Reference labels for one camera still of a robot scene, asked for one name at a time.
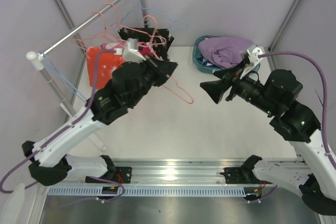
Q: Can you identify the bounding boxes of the light blue wire hanger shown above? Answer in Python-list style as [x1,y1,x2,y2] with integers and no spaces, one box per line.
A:
[39,51,86,102]

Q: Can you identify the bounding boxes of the metal clothes rack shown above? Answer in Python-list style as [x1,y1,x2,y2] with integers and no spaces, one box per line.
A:
[26,0,144,152]

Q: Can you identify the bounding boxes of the white slotted cable duct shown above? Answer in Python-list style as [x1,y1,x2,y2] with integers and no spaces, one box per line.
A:
[48,185,246,197]

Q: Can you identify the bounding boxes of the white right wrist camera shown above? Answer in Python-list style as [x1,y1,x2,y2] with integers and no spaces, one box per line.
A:
[239,44,265,79]

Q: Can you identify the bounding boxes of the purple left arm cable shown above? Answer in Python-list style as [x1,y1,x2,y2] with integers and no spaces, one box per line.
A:
[0,49,116,193]

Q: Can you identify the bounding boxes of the aluminium mounting rail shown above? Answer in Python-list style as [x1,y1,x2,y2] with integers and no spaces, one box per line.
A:
[38,157,310,186]

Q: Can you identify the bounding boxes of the pink hanger of orange trousers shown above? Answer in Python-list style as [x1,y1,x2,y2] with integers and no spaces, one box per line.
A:
[143,15,194,105]

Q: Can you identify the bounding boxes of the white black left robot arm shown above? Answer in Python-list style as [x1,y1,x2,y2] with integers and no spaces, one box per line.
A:
[22,57,178,186]

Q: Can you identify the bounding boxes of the black white trousers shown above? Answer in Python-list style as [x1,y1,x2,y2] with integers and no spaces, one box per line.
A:
[118,27,174,61]

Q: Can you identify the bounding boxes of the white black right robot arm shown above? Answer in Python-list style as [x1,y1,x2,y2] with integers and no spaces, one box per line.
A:
[200,69,335,216]

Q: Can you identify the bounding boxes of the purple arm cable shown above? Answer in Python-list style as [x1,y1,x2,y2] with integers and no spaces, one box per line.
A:
[259,51,336,172]
[0,49,116,193]

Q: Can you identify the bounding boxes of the pink patterned trousers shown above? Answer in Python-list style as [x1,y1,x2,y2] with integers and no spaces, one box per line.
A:
[101,42,154,56]

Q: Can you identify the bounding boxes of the purple trousers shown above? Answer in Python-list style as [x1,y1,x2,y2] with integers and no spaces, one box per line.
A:
[197,36,257,70]

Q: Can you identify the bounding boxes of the pink hanger of black trousers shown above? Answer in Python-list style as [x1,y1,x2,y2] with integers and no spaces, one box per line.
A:
[103,2,167,46]

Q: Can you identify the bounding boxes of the orange trousers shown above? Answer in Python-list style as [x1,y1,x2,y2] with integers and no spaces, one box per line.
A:
[86,47,125,89]

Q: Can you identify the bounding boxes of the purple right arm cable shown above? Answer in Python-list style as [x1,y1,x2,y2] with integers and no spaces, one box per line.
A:
[259,51,336,172]

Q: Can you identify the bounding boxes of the teal plastic basin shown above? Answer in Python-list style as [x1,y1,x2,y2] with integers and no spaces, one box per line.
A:
[193,35,262,74]

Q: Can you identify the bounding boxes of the blue white patterned trousers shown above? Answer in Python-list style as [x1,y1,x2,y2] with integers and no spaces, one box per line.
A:
[199,57,217,68]

